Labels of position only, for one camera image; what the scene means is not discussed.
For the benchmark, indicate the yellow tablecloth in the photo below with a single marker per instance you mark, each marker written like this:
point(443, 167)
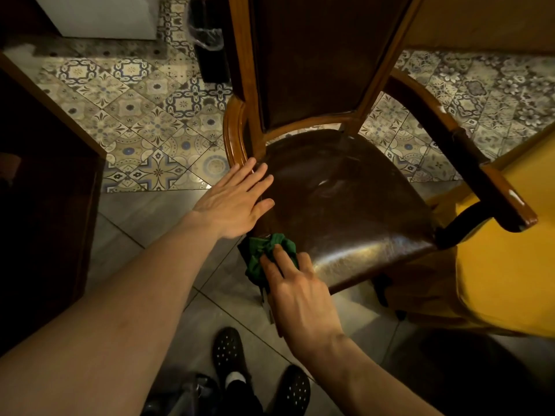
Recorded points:
point(507, 264)

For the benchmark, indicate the white cabinet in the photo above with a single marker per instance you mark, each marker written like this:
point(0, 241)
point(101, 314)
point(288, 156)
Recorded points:
point(99, 15)

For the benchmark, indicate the dark wooden furniture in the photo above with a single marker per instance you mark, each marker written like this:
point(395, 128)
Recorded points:
point(43, 203)

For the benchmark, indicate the person's left little finger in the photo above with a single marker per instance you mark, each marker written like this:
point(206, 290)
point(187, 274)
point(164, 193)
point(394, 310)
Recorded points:
point(232, 174)

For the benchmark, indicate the person's left middle finger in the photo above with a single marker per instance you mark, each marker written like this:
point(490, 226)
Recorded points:
point(256, 176)

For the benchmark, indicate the wooden armchair brown leather seat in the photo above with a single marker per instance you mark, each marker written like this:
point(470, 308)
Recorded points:
point(347, 194)

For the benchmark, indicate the person's left forearm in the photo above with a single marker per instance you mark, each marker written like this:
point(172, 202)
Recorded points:
point(112, 316)

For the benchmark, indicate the person's left hand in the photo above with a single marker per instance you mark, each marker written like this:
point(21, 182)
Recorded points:
point(225, 205)

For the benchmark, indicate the black perforated clog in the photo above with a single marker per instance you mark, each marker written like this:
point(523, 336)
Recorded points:
point(228, 350)
point(295, 392)

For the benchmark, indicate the person's right hand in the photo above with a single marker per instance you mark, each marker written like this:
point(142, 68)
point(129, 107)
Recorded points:
point(301, 305)

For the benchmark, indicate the black trash bin with liner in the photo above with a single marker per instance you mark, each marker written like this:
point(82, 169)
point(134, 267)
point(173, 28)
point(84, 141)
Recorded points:
point(209, 43)

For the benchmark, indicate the person's right forearm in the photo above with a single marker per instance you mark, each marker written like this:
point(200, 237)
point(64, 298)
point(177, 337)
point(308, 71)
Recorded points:
point(368, 381)

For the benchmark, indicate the person's left thumb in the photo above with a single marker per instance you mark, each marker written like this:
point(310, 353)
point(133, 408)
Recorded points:
point(262, 209)

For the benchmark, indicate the green cleaning cloth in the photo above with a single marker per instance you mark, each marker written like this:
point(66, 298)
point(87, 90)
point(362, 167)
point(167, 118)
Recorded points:
point(256, 262)

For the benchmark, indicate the person's black trouser leg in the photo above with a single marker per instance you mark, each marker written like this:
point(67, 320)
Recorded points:
point(243, 400)

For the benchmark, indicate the person's right middle finger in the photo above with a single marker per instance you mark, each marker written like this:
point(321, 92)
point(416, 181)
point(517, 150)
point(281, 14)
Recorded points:
point(286, 258)

